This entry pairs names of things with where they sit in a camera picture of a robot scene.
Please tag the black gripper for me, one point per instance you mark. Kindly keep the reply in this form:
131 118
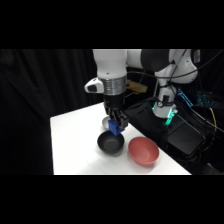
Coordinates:
114 104

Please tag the blue cube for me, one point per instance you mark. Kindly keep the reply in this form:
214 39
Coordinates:
115 128

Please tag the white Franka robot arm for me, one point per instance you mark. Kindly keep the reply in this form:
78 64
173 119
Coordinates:
110 66

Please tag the black bowl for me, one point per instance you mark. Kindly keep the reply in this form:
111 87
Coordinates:
110 143

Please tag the pink bowl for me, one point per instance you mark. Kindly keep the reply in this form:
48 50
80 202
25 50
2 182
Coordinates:
144 150

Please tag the black robot stand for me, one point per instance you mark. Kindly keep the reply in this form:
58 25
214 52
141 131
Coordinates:
180 136

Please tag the black curtain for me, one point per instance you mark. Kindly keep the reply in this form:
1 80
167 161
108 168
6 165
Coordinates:
40 93

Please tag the blue lit equipment rack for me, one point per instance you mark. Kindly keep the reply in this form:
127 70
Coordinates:
210 99

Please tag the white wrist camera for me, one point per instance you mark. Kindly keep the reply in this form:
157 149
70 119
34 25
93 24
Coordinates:
93 86

